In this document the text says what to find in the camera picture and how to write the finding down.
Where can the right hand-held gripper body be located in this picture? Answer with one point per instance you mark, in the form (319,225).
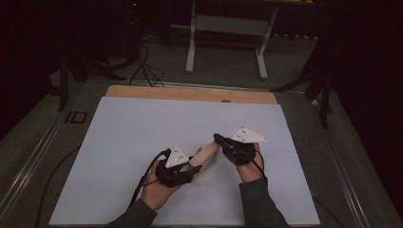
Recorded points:
(239,152)

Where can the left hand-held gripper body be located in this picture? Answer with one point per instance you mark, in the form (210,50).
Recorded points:
(172,175)

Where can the square wooden board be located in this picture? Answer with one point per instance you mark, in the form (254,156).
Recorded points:
(204,155)

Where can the person's right hand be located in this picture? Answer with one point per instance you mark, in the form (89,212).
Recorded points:
(252,172)

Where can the person's left hand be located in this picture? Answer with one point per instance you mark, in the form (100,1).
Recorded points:
(157,194)

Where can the large white sheet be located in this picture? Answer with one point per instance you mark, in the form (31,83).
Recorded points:
(133,126)

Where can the black floor socket plate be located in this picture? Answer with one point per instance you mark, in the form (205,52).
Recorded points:
(76,117)

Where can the dark equipment rack red light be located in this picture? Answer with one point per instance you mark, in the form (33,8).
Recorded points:
(133,28)

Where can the metal floor rail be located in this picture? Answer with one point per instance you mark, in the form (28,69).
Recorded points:
(30,167)
(342,171)

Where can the white metal stand frame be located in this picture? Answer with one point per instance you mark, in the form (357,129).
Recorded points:
(228,25)

